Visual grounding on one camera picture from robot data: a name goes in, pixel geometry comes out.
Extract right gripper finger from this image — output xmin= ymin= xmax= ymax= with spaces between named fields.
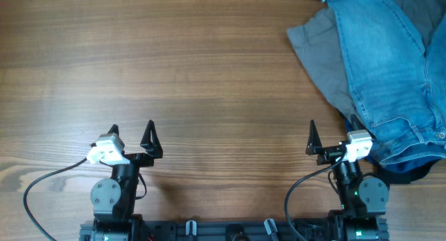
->
xmin=305 ymin=120 xmax=323 ymax=155
xmin=351 ymin=114 xmax=365 ymax=131

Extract light blue denim jeans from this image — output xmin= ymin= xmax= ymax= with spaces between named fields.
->
xmin=322 ymin=0 xmax=445 ymax=165

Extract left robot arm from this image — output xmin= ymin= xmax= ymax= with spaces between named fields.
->
xmin=79 ymin=120 xmax=163 ymax=241

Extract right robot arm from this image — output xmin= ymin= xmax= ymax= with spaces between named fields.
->
xmin=294 ymin=120 xmax=390 ymax=241

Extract black garment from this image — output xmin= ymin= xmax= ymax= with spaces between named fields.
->
xmin=376 ymin=161 xmax=439 ymax=185

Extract grey t-shirt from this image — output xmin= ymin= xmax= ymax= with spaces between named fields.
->
xmin=287 ymin=0 xmax=445 ymax=121

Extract right black cable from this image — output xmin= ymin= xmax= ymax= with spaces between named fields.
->
xmin=284 ymin=153 xmax=348 ymax=241

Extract black cable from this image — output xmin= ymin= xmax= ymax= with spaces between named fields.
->
xmin=284 ymin=153 xmax=348 ymax=241
xmin=22 ymin=157 xmax=88 ymax=241

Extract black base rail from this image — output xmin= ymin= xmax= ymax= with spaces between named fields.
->
xmin=79 ymin=217 xmax=390 ymax=241

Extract left grey rail clip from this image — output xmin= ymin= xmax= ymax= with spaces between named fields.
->
xmin=185 ymin=220 xmax=197 ymax=236

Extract grey rail clip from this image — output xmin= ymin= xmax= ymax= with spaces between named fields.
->
xmin=185 ymin=220 xmax=197 ymax=236
xmin=264 ymin=218 xmax=279 ymax=241

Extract right grey rail clip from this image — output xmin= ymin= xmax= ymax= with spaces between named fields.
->
xmin=264 ymin=218 xmax=279 ymax=241

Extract left black cable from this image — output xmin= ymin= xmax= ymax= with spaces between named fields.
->
xmin=22 ymin=157 xmax=88 ymax=241

